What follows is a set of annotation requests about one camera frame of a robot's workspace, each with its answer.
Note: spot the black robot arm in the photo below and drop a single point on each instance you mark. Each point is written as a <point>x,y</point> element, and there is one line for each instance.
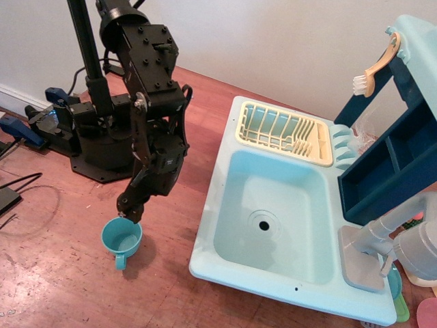
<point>147,54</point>

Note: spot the light blue toy sink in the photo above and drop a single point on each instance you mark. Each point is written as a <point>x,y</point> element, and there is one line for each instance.
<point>270,222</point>

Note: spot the black flat plate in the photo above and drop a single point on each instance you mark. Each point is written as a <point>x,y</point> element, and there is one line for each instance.
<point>9,199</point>

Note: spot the wooden dish brush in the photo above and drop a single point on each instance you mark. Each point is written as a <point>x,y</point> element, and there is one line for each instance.
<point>365,84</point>

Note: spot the green plastic utensil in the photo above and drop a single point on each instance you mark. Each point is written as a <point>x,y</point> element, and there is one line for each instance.
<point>402,311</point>

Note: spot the teal plate under faucet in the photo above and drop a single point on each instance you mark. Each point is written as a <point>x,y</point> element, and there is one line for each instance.
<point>395,282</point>

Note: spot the teal plastic cup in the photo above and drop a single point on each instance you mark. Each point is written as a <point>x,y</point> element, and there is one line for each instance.
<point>121,237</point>

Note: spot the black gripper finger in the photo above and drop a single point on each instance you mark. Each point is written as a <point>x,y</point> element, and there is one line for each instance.
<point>123,206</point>
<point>135,213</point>

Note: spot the dark blue toy shelf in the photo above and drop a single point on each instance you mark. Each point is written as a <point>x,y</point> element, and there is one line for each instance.
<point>401,163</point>

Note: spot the cream dish drying rack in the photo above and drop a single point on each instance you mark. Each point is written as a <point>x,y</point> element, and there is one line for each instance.
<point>284,132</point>

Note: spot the grey toy faucet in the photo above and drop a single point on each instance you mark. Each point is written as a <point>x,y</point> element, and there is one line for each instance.
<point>406,234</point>

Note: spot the pink plate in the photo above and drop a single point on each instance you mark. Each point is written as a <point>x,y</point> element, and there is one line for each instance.
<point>426,313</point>

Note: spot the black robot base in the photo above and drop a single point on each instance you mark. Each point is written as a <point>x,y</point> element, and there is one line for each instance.
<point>98,148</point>

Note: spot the blue clamp rear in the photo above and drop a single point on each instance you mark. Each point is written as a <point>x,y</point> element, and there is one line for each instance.
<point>56,96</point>

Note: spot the black vertical pole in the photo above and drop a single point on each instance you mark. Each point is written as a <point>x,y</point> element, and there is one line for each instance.
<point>96,82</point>

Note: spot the blue clamp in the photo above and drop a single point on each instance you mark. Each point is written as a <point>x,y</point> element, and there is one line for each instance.
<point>17,129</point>
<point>56,96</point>

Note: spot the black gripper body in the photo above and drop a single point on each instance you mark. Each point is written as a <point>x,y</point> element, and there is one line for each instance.
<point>160,174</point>

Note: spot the blue clamp left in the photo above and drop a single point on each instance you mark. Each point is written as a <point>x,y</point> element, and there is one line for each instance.
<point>17,129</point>

